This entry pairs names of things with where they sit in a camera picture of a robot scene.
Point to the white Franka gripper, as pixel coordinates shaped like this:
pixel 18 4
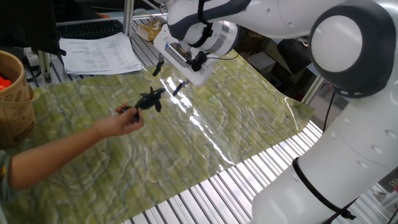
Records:
pixel 202 77

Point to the black orca whale toy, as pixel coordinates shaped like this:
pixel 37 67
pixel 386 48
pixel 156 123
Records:
pixel 149 100

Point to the person's bare forearm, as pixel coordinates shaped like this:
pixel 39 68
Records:
pixel 46 158

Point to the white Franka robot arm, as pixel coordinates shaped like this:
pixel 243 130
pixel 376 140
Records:
pixel 342 140

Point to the person's bare hand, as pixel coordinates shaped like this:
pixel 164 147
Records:
pixel 119 124

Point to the small tan cardboard box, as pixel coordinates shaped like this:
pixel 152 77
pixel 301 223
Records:
pixel 149 29

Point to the green marble pattern mat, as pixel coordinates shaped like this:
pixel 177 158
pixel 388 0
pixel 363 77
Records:
pixel 155 149

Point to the stack of printed paper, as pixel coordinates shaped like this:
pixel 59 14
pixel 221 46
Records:
pixel 99 54

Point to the black keyboard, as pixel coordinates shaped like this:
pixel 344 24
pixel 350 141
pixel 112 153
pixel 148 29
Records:
pixel 90 29

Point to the grey metal box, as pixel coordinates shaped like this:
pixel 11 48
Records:
pixel 261 62

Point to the dark monitor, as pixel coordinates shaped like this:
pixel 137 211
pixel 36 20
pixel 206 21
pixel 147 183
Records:
pixel 28 21

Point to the brown cardboard bucket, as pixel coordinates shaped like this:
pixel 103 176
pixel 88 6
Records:
pixel 15 115

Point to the orange plastic object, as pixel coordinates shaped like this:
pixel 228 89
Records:
pixel 4 83

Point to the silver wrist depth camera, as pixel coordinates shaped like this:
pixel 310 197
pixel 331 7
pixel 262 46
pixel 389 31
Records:
pixel 178 53

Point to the aluminium frame post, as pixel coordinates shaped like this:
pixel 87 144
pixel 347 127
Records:
pixel 128 17

